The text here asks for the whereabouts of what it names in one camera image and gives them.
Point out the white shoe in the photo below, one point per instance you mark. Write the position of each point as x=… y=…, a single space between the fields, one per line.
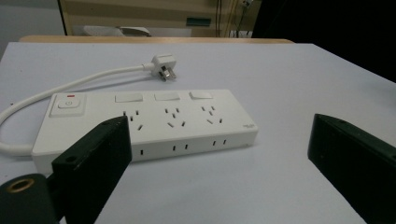
x=116 y=30

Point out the white power strip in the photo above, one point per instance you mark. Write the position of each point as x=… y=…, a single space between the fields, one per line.
x=174 y=121

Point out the wooden cabinet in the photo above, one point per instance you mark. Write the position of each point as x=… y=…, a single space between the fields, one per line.
x=143 y=15

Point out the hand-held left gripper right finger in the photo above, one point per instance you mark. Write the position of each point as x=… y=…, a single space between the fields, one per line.
x=358 y=161

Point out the white power plug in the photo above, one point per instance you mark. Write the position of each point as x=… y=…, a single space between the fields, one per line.
x=164 y=67

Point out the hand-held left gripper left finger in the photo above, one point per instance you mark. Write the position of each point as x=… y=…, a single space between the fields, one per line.
x=93 y=168

